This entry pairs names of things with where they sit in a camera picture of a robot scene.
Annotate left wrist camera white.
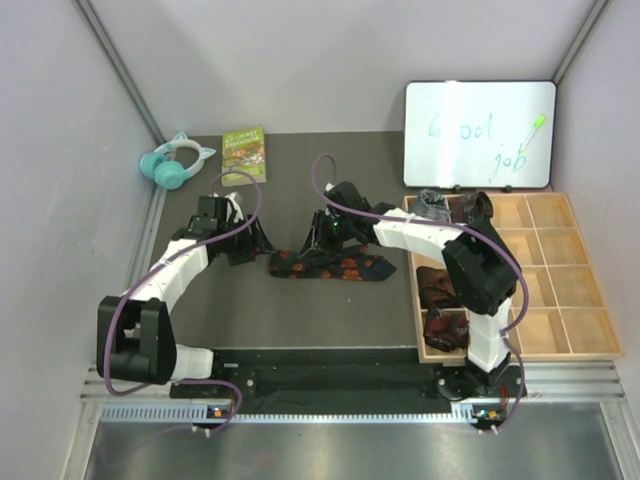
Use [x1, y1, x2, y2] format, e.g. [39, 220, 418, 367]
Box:
[210, 192, 245, 224]

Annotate dark orange floral tie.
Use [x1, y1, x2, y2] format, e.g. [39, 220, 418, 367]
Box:
[268, 245, 396, 282]

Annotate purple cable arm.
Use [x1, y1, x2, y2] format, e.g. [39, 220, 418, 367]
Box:
[312, 153, 531, 435]
[102, 170, 264, 436]

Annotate grey rolled tie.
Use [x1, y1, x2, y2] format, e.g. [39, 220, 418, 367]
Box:
[411, 189, 451, 222]

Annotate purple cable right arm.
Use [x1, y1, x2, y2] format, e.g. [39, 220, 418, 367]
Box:
[312, 153, 531, 435]

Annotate red patterned rolled tie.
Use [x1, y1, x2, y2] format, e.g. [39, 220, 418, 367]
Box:
[423, 308, 469, 353]

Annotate dark brown rolled tie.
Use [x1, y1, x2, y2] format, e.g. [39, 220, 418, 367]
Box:
[416, 266, 460, 309]

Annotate white slotted cable duct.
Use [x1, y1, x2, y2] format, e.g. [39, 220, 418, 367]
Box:
[100, 402, 479, 425]

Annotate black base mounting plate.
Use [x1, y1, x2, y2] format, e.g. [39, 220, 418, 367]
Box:
[167, 347, 531, 406]

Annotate green marker pen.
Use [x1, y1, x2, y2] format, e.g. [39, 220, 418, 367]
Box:
[518, 115, 546, 153]

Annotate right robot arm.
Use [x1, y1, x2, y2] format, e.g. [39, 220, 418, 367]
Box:
[311, 181, 521, 396]

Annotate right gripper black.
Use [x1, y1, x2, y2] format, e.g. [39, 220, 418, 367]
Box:
[299, 211, 354, 263]

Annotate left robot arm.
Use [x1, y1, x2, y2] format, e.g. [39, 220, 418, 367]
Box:
[96, 192, 273, 397]

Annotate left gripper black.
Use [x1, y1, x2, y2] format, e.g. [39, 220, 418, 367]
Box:
[218, 212, 275, 266]

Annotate brown red rolled tie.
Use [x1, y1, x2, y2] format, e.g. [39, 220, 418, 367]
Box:
[448, 191, 494, 224]

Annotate green paperback book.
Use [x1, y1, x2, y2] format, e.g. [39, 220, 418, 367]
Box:
[221, 127, 267, 187]

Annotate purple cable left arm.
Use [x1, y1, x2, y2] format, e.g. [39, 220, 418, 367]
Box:
[102, 170, 264, 436]

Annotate wooden compartment tray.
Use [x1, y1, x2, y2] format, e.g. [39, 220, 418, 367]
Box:
[402, 192, 625, 365]

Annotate teal cat-ear headphones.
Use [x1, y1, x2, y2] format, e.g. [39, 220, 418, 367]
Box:
[139, 132, 216, 190]

